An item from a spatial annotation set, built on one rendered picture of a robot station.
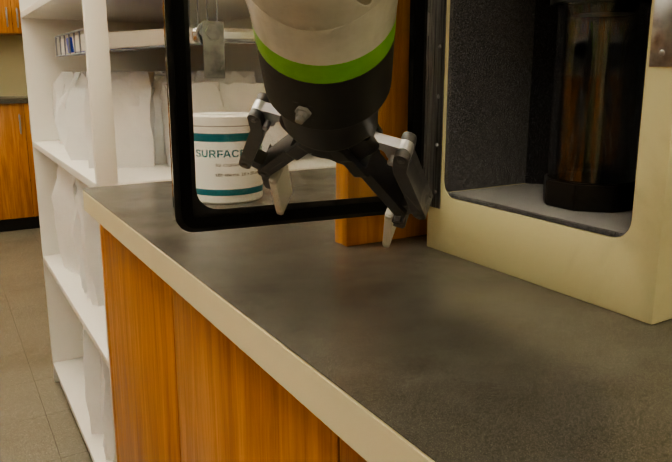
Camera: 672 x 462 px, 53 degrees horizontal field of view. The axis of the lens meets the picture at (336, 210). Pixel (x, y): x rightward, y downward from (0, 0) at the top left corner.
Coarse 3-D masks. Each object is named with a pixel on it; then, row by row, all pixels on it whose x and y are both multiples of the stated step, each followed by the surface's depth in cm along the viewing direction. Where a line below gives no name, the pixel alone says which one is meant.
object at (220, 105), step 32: (192, 0) 68; (224, 0) 69; (192, 32) 68; (224, 32) 70; (192, 64) 69; (256, 64) 71; (192, 96) 69; (224, 96) 71; (256, 96) 72; (224, 128) 71; (384, 128) 79; (224, 160) 72; (320, 160) 77; (224, 192) 73; (256, 192) 74; (320, 192) 77; (352, 192) 79
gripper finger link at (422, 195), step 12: (408, 132) 53; (396, 156) 52; (408, 156) 52; (396, 168) 53; (408, 168) 54; (420, 168) 56; (408, 180) 54; (420, 180) 57; (408, 192) 56; (420, 192) 57; (408, 204) 58; (420, 204) 57; (420, 216) 59
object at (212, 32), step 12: (204, 24) 67; (216, 24) 67; (204, 36) 67; (216, 36) 67; (204, 48) 67; (216, 48) 68; (204, 60) 68; (216, 60) 68; (204, 72) 68; (216, 72) 68
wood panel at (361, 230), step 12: (372, 216) 87; (384, 216) 88; (336, 228) 88; (348, 228) 86; (360, 228) 86; (372, 228) 87; (396, 228) 90; (408, 228) 91; (420, 228) 92; (336, 240) 88; (348, 240) 86; (360, 240) 87; (372, 240) 88
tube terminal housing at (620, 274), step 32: (448, 0) 78; (448, 32) 78; (640, 128) 58; (640, 160) 59; (640, 192) 59; (448, 224) 82; (480, 224) 77; (512, 224) 73; (544, 224) 69; (640, 224) 59; (480, 256) 78; (512, 256) 73; (544, 256) 69; (576, 256) 66; (608, 256) 62; (640, 256) 60; (576, 288) 66; (608, 288) 63; (640, 288) 60; (640, 320) 60
